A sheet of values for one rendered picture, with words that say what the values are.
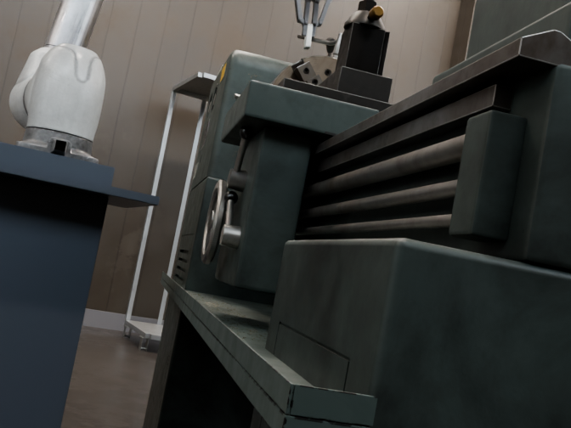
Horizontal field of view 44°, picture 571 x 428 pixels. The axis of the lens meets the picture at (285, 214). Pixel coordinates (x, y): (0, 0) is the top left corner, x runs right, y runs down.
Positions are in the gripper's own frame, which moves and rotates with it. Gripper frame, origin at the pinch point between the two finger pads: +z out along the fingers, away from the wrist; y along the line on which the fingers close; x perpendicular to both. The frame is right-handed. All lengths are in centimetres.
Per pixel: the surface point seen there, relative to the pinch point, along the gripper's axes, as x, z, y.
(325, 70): -17.2, 14.2, 2.3
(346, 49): -75, 26, -8
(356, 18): -76, 21, -7
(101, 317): 332, 119, -59
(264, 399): -145, 79, -31
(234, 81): -1.9, 17.4, -20.2
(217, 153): -1.5, 38.4, -22.8
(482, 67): -146, 49, -15
